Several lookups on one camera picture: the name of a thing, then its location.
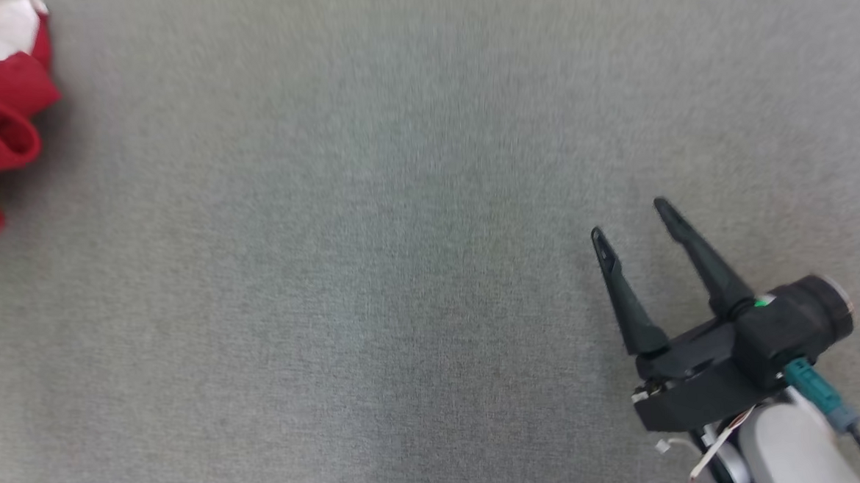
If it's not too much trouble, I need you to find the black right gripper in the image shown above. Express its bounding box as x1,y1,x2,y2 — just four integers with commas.
588,191,786,437

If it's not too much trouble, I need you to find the red shorts white side stripe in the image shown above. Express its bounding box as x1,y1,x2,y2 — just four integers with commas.
0,0,70,234

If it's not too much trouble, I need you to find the grey fabric sofa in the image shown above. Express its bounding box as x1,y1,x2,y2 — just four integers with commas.
0,0,860,483

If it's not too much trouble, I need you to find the thin white ribbon wire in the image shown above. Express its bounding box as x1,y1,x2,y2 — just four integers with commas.
652,405,760,483

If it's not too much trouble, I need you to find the teal cable connector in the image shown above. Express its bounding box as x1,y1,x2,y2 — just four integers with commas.
782,354,860,437

